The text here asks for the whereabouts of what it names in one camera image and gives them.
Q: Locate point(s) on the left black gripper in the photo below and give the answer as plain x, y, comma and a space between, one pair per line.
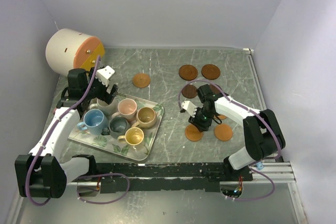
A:
106, 96

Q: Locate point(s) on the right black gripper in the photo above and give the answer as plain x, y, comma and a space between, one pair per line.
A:
201, 126

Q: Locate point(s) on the large woven rattan coaster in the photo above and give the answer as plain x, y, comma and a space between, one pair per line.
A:
221, 117

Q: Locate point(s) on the smooth light wood coaster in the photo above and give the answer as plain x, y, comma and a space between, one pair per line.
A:
192, 133

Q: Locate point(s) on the beige mug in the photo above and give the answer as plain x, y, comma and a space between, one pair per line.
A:
107, 109

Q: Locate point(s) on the hidden light wood coaster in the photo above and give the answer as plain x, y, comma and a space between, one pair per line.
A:
223, 132

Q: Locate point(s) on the dark wood coaster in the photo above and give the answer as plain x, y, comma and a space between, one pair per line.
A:
214, 89

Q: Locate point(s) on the reddish brown wood coaster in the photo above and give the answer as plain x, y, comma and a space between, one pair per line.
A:
210, 71

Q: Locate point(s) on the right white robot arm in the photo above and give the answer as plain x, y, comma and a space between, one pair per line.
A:
262, 133

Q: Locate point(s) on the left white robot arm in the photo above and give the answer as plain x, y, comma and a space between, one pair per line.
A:
39, 173

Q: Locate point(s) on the dark walnut coaster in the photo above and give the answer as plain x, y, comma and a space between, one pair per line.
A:
189, 91

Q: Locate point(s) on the blue mug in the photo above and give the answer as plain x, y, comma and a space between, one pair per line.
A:
94, 121

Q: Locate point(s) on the pink mug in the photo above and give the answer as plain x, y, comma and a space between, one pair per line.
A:
127, 109

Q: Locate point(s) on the grey mug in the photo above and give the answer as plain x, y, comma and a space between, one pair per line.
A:
118, 126

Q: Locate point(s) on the white cylindrical drawer box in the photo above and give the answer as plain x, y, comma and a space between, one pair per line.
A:
69, 49

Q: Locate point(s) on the tan brown mug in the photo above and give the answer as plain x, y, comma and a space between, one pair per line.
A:
146, 118

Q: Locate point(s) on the yellow mug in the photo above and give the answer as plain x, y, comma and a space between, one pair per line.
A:
133, 136

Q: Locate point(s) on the floral serving tray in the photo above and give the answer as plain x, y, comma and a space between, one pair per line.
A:
107, 143

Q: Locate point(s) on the blue connector clip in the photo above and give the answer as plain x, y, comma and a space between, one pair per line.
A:
259, 165

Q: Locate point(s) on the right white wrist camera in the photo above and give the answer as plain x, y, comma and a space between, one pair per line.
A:
189, 107

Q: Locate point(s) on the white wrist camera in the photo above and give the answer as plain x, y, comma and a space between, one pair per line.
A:
189, 107
104, 75

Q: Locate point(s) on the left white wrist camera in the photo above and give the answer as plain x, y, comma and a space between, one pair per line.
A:
104, 75

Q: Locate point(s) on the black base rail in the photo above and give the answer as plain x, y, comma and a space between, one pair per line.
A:
169, 176

